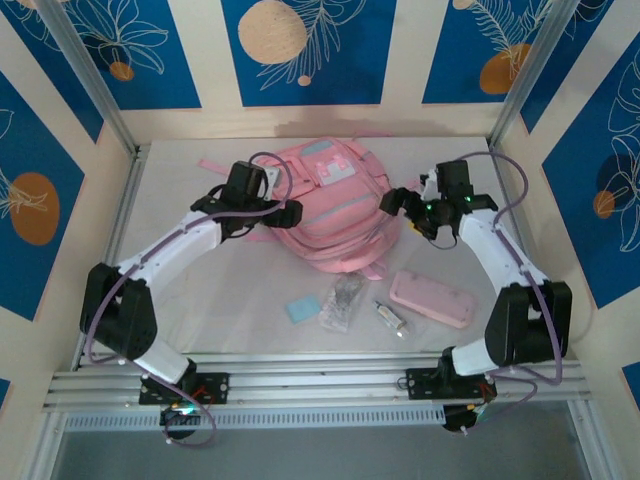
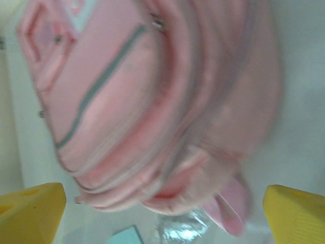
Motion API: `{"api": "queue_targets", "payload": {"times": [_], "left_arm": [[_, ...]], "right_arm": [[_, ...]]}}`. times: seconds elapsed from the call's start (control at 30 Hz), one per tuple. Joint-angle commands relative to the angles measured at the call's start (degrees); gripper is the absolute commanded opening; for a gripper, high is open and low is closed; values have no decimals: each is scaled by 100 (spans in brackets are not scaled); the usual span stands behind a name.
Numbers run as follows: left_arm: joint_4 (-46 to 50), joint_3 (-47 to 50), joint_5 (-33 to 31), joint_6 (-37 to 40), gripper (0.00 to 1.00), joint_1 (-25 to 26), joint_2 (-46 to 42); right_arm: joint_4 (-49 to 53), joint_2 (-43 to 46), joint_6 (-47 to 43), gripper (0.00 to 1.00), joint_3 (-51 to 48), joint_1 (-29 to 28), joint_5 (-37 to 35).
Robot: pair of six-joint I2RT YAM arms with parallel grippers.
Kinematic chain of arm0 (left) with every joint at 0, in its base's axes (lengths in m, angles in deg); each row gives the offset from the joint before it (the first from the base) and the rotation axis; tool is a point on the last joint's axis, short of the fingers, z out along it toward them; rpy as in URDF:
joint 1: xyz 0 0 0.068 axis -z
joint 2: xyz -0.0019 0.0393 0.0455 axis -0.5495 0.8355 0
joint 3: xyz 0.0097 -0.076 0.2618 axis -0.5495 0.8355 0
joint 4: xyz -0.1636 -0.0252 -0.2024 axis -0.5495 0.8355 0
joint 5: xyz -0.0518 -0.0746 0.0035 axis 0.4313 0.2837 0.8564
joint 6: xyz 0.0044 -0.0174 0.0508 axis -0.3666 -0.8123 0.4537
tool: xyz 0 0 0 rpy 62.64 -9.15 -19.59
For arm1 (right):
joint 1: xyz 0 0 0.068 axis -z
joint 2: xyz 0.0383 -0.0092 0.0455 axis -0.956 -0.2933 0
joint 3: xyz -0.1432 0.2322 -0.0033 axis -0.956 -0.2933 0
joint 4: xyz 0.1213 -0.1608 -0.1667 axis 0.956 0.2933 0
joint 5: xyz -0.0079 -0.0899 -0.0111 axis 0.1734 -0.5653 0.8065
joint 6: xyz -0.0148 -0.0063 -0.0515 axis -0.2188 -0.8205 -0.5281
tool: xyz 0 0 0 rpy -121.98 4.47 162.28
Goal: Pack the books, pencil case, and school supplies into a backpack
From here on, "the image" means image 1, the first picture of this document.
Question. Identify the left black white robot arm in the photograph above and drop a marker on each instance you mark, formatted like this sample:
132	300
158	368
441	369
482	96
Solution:
120	320

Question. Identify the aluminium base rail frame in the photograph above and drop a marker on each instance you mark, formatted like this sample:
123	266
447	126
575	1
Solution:
320	380

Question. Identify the pink backpack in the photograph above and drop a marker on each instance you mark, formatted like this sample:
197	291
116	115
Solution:
340	225

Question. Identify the pink pencil case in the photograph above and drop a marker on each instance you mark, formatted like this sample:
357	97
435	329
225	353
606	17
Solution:
432	299

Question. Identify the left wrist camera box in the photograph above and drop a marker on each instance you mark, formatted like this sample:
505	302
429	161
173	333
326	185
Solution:
271	176

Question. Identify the aluminium corner post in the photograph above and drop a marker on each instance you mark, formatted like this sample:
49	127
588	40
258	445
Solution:
85	70
530	70

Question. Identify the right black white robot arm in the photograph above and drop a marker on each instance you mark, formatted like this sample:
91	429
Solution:
525	320

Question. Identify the aluminium table side rail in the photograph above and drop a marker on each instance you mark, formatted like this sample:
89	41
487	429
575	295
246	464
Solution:
135	165
500	170

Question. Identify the clear glue tube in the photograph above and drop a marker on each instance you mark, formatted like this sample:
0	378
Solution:
392	319

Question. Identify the light blue eraser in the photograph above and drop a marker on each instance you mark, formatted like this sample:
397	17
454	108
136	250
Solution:
302	309

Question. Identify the clear plastic supplies bag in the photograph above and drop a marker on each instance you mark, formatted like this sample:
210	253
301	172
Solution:
342	302

